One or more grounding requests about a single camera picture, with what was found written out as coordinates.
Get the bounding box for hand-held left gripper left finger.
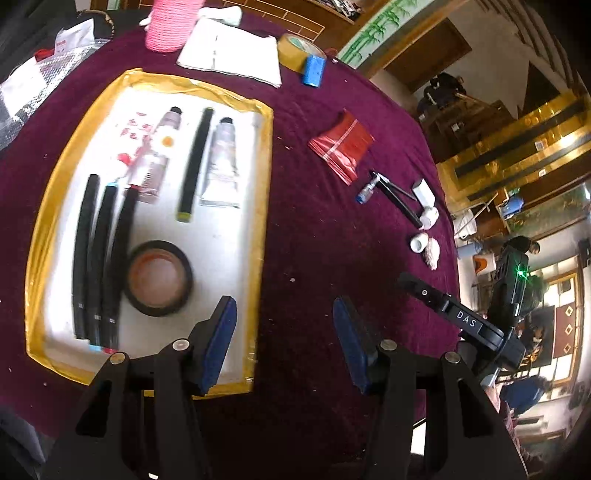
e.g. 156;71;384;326
41;295;238;480

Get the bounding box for silver tube with orange flower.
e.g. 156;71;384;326
131;106;185;205

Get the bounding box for bamboo painting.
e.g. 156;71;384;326
338;0;459;66

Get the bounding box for small blue box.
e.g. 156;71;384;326
302;54;327;88

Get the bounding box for white paper booklet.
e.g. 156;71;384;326
176;17;283;89

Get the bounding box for red foil packet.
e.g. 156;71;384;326
308;109;375;186

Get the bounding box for small blue-capped bottle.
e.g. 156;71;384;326
355;181;380;204

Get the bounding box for black marker with teal band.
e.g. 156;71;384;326
102;184;140;350
87;183;116;347
72;174;101;342

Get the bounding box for thin black pen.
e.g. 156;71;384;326
368;170;424;229

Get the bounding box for silver tube with dark cap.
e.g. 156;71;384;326
198;117;242;209

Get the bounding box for white tube with red flowers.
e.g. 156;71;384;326
113;108;158;172

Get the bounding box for gold-rimmed white tray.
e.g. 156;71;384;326
25;68;274;399

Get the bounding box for small white box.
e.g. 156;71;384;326
412;179;437;209

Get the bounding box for pink fluffy ball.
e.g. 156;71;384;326
423;236;440;271

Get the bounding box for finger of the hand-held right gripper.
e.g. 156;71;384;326
398;271;452;313

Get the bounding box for silver bubble mailer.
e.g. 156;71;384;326
0;18;112;151

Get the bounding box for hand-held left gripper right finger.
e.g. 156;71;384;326
333;296;530;480

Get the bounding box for yellow tape roll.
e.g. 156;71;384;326
276;32;327;73

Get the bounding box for black marker with yellow cap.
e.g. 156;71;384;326
176;106;215;224

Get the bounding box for black bag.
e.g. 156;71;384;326
0;0;93;70

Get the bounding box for black tape roll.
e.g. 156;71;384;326
122;239;194;318

